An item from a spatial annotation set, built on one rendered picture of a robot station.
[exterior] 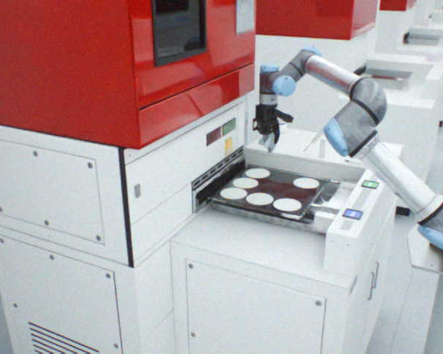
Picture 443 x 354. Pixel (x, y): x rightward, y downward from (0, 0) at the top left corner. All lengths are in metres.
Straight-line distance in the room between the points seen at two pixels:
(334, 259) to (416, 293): 1.51
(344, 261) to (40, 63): 1.08
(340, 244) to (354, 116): 0.39
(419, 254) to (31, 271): 1.38
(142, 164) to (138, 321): 0.54
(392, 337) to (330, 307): 1.14
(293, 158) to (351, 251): 0.67
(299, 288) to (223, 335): 0.39
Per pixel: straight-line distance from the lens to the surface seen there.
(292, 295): 1.65
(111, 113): 1.45
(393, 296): 3.01
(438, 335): 2.06
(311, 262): 1.66
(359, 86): 1.66
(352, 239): 1.55
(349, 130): 1.57
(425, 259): 1.78
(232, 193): 1.91
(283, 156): 2.14
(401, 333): 2.77
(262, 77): 1.97
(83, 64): 1.48
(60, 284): 1.93
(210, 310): 1.84
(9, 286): 2.17
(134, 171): 1.51
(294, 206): 1.83
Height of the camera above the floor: 1.71
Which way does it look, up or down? 23 degrees down
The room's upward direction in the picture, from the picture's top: straight up
